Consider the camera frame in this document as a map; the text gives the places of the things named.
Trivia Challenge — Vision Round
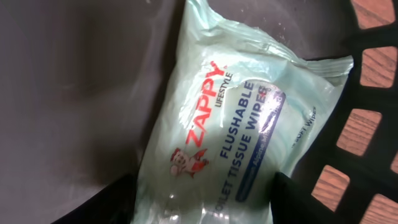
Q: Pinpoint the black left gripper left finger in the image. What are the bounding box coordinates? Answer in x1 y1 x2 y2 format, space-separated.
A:
52 174 137 224

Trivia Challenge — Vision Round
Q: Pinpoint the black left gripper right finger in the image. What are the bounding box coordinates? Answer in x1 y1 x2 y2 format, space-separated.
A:
270 172 345 224

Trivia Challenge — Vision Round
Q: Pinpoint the teal tissue wipes pack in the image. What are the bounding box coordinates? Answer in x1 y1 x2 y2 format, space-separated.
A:
132 1 354 224

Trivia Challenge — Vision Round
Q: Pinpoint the grey plastic shopping basket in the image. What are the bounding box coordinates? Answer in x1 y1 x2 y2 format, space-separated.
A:
0 0 398 224

